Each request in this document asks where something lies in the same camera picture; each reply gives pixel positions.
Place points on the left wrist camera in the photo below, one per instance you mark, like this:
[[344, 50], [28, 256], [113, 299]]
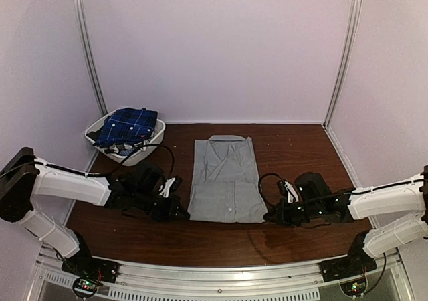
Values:
[[171, 185]]

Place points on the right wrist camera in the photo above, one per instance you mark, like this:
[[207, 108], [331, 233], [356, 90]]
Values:
[[288, 191]]

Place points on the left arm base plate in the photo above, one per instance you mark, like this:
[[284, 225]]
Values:
[[91, 274]]

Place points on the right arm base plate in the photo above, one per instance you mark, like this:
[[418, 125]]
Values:
[[351, 273]]

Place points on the black white patterned shirt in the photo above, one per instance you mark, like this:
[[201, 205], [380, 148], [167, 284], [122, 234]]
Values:
[[121, 150]]

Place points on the aluminium frame post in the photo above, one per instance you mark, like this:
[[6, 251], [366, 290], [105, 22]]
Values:
[[89, 56], [350, 36]]

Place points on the grey long sleeve shirt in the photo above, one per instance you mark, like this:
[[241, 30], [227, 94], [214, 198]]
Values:
[[224, 184]]

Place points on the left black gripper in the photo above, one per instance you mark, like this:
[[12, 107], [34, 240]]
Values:
[[173, 206]]

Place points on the left aluminium frame post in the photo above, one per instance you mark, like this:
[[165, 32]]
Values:
[[89, 56]]

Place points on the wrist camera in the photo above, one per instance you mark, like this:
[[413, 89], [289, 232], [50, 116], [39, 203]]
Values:
[[171, 185], [288, 191]]

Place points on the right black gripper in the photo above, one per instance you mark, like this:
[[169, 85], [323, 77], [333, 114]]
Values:
[[283, 218]]

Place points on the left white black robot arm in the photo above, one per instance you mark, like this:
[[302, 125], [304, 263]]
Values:
[[25, 176]]

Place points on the blue plaid shirt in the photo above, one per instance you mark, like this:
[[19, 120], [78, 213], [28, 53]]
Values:
[[126, 126]]

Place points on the white plastic basket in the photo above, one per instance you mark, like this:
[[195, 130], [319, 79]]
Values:
[[136, 155]]

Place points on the right aluminium frame post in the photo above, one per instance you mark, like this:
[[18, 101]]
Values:
[[350, 36]]

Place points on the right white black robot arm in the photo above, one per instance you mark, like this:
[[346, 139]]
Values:
[[408, 196]]

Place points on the front aluminium rail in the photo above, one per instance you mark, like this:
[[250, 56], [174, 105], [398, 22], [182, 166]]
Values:
[[294, 281]]

